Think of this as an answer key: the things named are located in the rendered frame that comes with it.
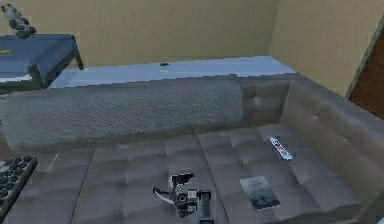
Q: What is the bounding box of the grey fuzzy bolster cushion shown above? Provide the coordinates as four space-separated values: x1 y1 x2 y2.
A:
0 78 247 154

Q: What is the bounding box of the brown wooden door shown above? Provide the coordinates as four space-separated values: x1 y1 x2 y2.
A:
347 25 384 120

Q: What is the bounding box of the grey tufted sofa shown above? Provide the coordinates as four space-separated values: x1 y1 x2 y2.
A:
0 73 384 224

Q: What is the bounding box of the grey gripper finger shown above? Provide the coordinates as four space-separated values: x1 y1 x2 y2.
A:
152 186 176 199
154 191 176 206

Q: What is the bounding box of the black laptop keyboard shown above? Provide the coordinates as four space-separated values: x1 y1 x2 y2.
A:
0 155 39 219

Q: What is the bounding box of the white remote control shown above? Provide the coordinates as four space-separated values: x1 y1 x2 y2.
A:
269 136 294 162

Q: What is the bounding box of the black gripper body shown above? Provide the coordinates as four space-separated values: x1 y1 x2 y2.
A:
171 190 190 219

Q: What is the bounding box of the blue table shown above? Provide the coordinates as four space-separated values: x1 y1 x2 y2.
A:
0 33 85 92

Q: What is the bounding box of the grey book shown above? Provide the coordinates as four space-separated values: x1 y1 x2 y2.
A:
239 175 282 211

